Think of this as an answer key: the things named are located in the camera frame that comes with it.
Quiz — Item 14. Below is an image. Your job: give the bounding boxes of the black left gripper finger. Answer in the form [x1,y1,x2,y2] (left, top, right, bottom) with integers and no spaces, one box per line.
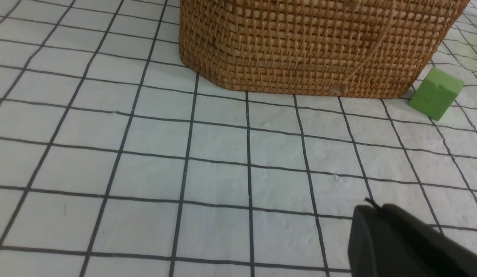
[348,198,477,277]

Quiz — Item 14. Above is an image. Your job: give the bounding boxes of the green foam cube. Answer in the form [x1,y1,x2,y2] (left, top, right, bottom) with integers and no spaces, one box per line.
[408,67,464,121]

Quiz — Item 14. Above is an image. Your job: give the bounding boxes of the woven wicker basket green lining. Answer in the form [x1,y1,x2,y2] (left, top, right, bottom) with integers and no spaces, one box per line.
[179,0,469,99]

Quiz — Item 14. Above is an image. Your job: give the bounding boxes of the white grid tablecloth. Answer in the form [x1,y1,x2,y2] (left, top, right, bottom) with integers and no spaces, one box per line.
[0,0,477,277]

